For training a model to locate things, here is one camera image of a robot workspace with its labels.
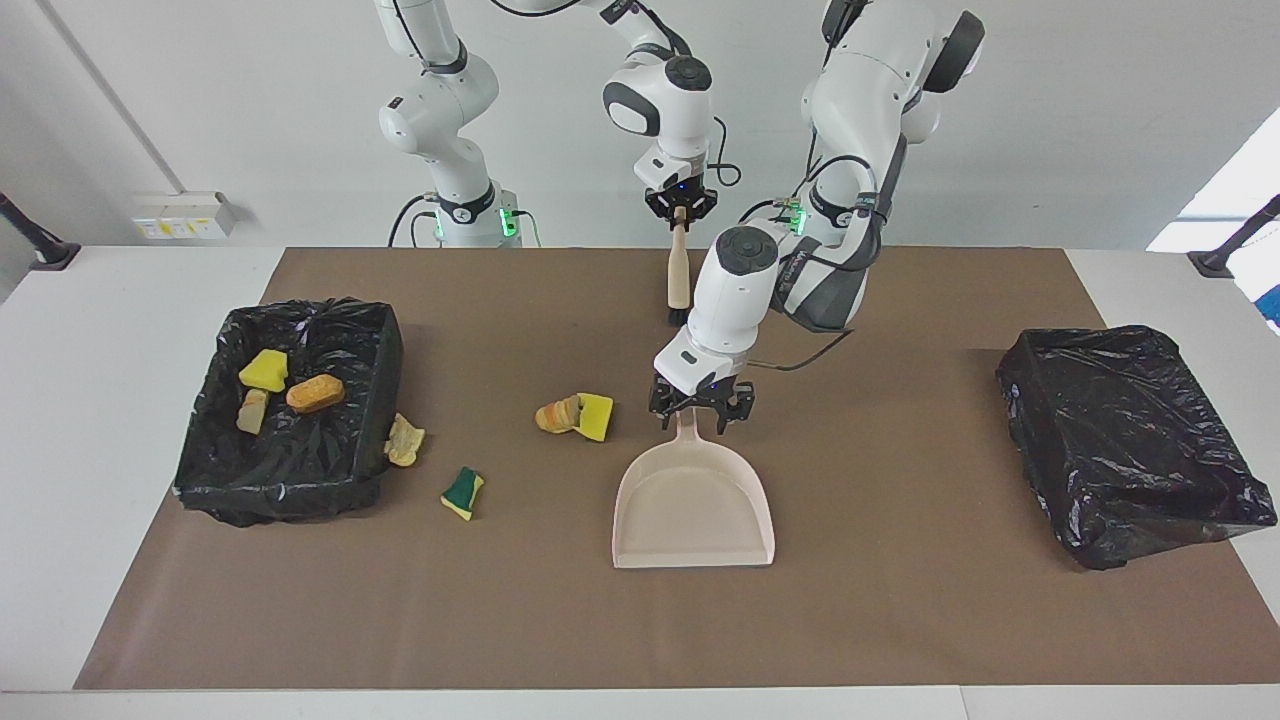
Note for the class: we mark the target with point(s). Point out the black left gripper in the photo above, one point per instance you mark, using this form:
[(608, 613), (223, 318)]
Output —
[(700, 396)]

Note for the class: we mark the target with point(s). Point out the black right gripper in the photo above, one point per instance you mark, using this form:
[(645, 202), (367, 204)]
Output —
[(682, 196)]

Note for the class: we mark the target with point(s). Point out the pink plastic dustpan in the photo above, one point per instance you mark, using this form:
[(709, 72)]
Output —
[(690, 510)]

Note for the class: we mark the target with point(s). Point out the plain yellow sponge piece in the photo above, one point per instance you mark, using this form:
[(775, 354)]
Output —
[(264, 370), (597, 420)]

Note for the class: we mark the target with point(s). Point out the orange striped sponge chunk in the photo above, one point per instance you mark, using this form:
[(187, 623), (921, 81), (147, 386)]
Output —
[(555, 415)]

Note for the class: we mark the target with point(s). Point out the green and yellow sponge piece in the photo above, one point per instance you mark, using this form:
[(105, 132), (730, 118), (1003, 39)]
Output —
[(462, 492)]

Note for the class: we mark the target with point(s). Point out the beige sponge chunk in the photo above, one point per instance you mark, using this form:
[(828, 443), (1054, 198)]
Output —
[(252, 412), (404, 442)]

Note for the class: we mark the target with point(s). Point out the brown bread shaped sponge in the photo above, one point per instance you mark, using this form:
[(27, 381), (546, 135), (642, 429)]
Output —
[(315, 393)]

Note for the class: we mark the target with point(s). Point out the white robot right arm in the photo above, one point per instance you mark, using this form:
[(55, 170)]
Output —
[(660, 100)]

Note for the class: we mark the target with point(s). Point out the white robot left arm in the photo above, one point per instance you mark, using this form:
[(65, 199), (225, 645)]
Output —
[(730, 300)]

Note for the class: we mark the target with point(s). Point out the bin lined with black bag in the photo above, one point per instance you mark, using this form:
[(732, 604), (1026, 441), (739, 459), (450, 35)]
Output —
[(320, 460), (1130, 450)]

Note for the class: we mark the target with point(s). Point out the brown paper table mat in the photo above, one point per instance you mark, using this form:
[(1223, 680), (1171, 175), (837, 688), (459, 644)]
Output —
[(600, 620)]

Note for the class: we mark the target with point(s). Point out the white and blue object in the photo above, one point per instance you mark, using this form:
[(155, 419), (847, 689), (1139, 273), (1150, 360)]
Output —
[(1268, 290)]

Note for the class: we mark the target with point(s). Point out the white wall socket box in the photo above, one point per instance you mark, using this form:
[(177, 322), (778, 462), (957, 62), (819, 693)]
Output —
[(185, 215)]

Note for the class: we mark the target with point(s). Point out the black camera stand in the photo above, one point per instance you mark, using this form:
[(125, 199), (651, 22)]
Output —
[(50, 255), (1215, 262)]

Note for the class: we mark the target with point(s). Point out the white wall conduit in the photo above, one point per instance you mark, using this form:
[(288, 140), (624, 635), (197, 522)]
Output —
[(114, 97)]

